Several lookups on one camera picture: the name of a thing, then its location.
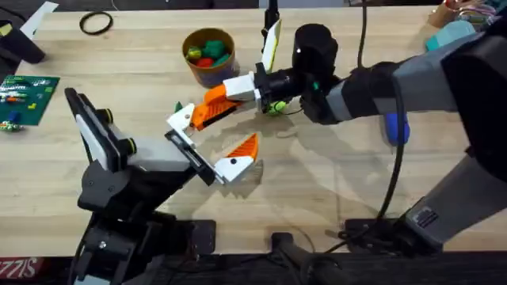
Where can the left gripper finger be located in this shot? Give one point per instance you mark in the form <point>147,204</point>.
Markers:
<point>180,118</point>
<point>235,168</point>

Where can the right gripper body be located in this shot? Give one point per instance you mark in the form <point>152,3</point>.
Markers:
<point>315,51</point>

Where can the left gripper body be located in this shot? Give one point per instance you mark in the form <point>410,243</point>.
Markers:
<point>158,154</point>

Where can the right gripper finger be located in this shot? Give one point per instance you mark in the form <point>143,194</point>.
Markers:
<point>239,87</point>

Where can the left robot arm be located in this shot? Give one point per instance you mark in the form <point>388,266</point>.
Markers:
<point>115,245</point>

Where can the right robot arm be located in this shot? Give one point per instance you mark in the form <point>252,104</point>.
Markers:
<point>428,79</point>

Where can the green disc with holes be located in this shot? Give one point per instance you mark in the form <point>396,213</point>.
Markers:
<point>277,107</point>

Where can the right wrist flat plate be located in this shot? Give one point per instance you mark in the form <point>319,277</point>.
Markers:
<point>271,47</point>

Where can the wrist flat plate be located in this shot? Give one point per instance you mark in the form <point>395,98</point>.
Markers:
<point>93,130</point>
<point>271,47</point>

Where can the brown tub with toys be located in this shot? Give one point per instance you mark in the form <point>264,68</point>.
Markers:
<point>208,55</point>

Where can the left wrist flat plate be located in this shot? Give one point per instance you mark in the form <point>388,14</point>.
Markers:
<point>93,130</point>

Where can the black stand foot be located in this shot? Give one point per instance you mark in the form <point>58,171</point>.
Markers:
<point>291,249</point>

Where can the teal box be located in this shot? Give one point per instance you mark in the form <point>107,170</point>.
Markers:
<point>449,35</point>

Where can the green board with blocks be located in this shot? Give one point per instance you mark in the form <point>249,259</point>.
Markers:
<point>24,99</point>

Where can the black box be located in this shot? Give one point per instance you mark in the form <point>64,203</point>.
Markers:
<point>20,49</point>

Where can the white paper strip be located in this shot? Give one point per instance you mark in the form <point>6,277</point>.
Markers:
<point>39,16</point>

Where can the red sticker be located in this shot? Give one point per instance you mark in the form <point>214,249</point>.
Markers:
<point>21,268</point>

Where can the black rail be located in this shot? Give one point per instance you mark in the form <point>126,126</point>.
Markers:
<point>237,271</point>

